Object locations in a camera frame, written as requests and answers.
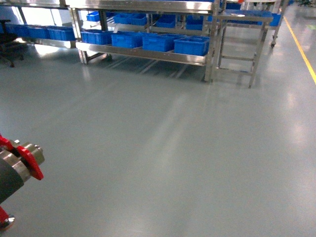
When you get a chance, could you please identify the black office chair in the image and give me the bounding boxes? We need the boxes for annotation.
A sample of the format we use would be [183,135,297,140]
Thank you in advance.
[0,19,28,68]

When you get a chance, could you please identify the stainless steel shelf rack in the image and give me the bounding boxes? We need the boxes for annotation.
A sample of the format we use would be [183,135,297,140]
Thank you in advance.
[66,0,222,81]

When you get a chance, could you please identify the stainless steel side table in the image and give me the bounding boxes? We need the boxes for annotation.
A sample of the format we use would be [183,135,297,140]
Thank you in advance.
[209,9,273,88]

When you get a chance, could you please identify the blue bin with red bags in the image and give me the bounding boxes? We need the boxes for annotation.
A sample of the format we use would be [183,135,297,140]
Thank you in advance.
[174,36,210,56]

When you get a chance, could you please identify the blue plastic bin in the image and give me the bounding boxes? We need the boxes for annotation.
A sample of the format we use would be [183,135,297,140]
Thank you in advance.
[111,32,148,48]
[80,29,118,45]
[142,34,185,52]

